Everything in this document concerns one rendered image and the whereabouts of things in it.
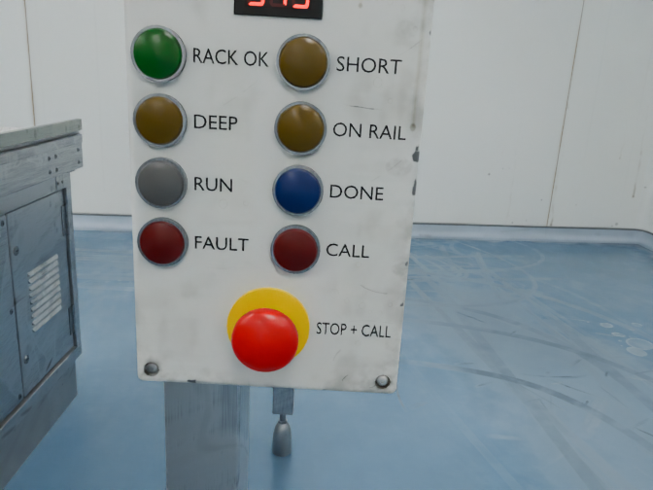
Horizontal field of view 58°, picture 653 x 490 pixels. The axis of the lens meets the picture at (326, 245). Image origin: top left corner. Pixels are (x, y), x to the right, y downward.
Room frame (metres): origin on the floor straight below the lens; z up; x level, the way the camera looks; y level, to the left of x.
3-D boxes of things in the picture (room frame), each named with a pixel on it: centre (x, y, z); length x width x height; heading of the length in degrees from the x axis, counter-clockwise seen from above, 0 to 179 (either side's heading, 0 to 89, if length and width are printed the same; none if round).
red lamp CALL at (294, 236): (0.34, 0.02, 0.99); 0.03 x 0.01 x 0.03; 91
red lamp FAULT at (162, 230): (0.34, 0.10, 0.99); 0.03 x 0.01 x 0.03; 91
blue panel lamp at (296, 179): (0.34, 0.02, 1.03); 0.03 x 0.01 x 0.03; 91
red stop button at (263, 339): (0.34, 0.03, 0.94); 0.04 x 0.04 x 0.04; 1
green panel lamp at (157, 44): (0.34, 0.10, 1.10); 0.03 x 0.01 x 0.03; 91
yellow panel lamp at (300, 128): (0.34, 0.02, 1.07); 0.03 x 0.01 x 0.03; 91
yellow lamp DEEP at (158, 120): (0.34, 0.10, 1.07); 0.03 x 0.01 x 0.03; 91
